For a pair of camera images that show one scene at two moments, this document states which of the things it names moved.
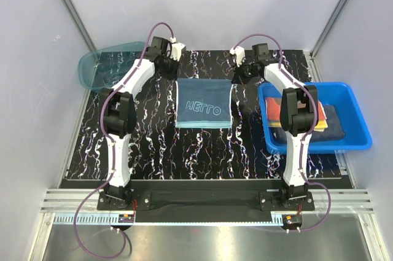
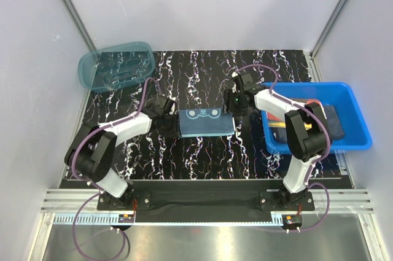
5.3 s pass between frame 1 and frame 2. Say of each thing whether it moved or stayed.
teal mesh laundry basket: stayed
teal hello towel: moved
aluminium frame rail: stayed
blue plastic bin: stayed
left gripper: moved
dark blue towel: stayed
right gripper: moved
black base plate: stayed
